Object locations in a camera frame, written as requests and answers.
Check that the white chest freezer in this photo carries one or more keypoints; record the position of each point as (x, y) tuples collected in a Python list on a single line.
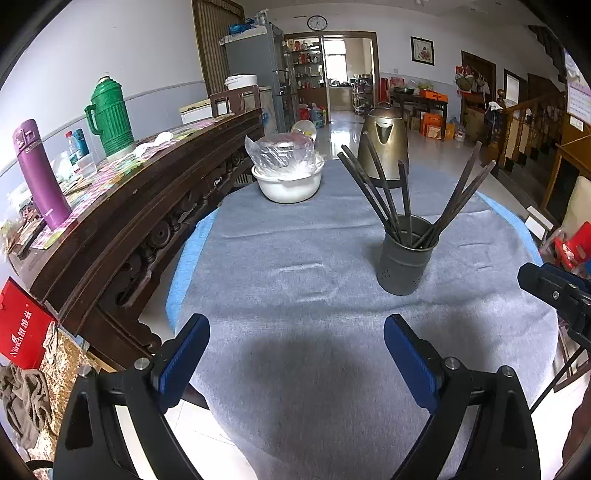
[(196, 110)]

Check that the gold foil bag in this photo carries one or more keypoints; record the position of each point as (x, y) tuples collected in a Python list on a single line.
[(69, 355)]

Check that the white rice cooker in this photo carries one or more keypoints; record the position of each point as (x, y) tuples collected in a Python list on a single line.
[(240, 82)]

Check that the patterned plastic table cover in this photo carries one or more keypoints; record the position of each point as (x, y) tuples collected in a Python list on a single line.
[(106, 175)]

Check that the green thermos jug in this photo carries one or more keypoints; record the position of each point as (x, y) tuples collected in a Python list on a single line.
[(113, 120)]

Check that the brass-coloured electric kettle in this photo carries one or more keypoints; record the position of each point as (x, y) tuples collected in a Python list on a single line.
[(392, 138)]

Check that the dark wooden door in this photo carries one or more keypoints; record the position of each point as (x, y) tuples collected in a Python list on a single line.
[(480, 69)]

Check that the glass shelf with bottles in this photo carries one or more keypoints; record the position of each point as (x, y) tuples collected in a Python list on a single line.
[(304, 64)]

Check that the large water jug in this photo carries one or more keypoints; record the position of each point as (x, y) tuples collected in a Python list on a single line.
[(316, 115)]

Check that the pink wall calendar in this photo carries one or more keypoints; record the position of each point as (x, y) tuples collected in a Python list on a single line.
[(579, 97)]

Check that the clear plastic bag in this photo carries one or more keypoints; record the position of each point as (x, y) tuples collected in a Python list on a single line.
[(254, 152)]

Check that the dark wooden side table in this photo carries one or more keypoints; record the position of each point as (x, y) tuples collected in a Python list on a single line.
[(415, 98)]

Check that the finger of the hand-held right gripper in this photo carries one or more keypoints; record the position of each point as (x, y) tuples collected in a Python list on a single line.
[(575, 279), (538, 279)]

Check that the dark wooden chair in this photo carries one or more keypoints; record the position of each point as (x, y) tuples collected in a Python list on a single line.
[(233, 91)]

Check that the clear water bottle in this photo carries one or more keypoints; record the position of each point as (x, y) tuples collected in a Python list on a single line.
[(71, 152)]

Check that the grey metal utensil holder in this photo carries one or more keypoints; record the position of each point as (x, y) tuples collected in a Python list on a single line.
[(401, 272)]

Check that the red plastic stool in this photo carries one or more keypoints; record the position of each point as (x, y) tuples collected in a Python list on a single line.
[(572, 251)]

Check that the blue bottle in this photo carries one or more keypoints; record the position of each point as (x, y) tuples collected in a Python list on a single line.
[(81, 143)]

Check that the clear plastic container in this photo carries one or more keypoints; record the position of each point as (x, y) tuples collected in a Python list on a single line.
[(87, 165)]

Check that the wooden stair railing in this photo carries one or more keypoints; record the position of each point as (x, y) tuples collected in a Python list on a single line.
[(521, 115)]

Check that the orange carton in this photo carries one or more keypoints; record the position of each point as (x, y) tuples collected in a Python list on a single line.
[(434, 127)]

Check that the round wall clock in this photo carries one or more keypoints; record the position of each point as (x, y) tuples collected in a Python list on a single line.
[(317, 23)]

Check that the bunch of dark chopsticks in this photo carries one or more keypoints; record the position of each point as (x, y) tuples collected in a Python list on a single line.
[(405, 198)]

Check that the flat orange box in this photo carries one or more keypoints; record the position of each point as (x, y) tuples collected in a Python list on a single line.
[(434, 95)]

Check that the grey refrigerator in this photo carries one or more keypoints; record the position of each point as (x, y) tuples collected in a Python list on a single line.
[(251, 55)]

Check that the purple vacuum flask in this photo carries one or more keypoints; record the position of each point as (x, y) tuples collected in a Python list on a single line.
[(41, 184)]

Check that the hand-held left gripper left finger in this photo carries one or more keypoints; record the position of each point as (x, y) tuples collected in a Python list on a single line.
[(184, 355)]

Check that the crumpled white cloth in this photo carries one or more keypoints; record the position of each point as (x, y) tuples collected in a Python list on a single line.
[(152, 146)]

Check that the cream chair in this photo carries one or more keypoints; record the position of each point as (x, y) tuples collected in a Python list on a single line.
[(577, 207)]

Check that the beige crumpled cloth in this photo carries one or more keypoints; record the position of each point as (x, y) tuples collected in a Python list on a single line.
[(23, 397)]

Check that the red paper bag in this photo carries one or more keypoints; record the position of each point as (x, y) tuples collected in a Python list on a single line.
[(23, 323)]

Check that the white round fan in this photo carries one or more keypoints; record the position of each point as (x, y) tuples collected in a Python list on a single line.
[(302, 127)]

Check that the grey table cloth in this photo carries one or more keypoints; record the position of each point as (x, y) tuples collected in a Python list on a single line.
[(300, 286)]

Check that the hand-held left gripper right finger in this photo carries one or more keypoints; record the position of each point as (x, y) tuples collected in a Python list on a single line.
[(408, 360)]

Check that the light blue under cloth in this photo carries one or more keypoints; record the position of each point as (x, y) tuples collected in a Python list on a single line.
[(184, 267)]

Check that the framed wall picture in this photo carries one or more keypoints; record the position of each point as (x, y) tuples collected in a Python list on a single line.
[(422, 50)]

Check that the carved dark wooden sideboard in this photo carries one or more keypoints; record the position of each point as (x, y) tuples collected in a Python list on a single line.
[(129, 207)]

